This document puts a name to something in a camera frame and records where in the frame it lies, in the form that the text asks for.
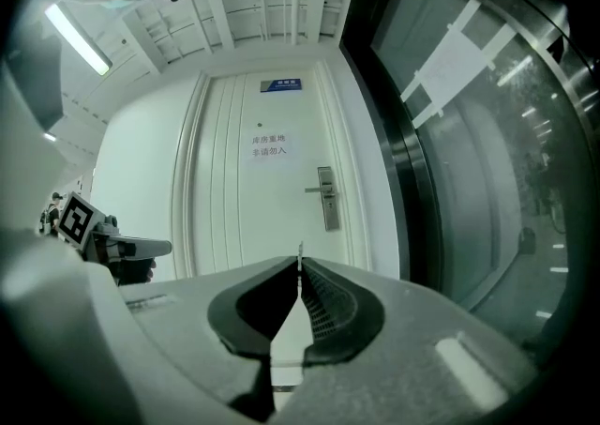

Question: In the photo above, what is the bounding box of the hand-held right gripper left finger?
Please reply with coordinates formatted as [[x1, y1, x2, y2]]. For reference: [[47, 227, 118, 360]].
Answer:
[[119, 255, 300, 408]]

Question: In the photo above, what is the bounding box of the person's dark shirt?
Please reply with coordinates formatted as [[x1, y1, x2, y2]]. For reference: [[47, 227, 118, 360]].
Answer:
[[8, 33, 65, 133]]

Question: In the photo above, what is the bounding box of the small dark bin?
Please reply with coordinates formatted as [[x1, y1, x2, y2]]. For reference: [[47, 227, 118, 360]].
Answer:
[[517, 225, 537, 256]]

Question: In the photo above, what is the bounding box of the paper notice with red lettering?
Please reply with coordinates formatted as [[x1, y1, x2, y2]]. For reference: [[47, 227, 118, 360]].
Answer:
[[243, 127, 302, 167]]

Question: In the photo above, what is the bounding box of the blue door sign plate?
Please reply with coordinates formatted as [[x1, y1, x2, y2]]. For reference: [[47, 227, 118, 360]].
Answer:
[[259, 78, 304, 94]]

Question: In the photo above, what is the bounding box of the person's left hand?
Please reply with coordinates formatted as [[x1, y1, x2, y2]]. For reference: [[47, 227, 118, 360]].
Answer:
[[110, 257, 158, 287]]

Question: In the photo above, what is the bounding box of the silver door lock plate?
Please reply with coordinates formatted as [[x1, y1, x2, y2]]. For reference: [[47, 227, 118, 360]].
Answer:
[[317, 166, 341, 233]]

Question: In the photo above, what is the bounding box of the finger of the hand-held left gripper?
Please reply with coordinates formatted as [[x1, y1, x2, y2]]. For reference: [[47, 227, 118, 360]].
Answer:
[[116, 236, 173, 260]]

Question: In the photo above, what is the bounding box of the steel and black pillar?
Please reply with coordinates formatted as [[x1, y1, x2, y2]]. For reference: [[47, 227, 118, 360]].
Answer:
[[339, 0, 447, 308]]

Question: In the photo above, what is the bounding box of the white taped paper sheet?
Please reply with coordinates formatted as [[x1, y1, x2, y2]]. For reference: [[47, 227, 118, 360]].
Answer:
[[400, 0, 513, 131]]

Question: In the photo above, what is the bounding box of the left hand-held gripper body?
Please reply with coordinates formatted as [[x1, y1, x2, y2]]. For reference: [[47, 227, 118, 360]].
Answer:
[[59, 191, 128, 266]]

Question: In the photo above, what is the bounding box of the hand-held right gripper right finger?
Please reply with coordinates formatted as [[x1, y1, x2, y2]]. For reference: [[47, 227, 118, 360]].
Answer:
[[276, 256, 540, 425]]

